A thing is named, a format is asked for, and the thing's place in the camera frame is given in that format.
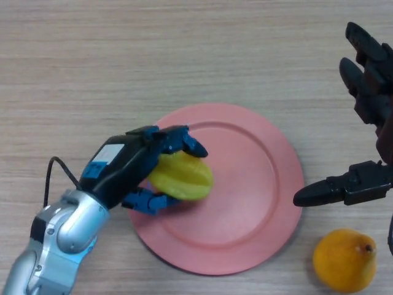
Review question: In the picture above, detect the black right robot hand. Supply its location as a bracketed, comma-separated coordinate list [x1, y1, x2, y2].
[293, 22, 393, 208]

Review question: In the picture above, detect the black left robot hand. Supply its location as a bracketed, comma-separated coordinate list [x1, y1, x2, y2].
[79, 124, 209, 217]

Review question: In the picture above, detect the yellow starfruit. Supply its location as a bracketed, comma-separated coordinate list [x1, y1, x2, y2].
[147, 152, 214, 202]

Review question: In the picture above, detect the pink round plate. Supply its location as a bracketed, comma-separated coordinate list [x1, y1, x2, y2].
[127, 103, 305, 276]

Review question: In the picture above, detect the orange pear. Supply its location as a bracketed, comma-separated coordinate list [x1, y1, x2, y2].
[313, 228, 378, 293]

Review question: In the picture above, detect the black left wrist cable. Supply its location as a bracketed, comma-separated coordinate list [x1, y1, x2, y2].
[44, 156, 83, 207]

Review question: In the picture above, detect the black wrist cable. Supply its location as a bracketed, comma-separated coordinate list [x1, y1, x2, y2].
[387, 214, 393, 256]
[44, 156, 83, 207]

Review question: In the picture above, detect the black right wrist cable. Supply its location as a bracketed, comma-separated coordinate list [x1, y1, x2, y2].
[387, 214, 393, 256]

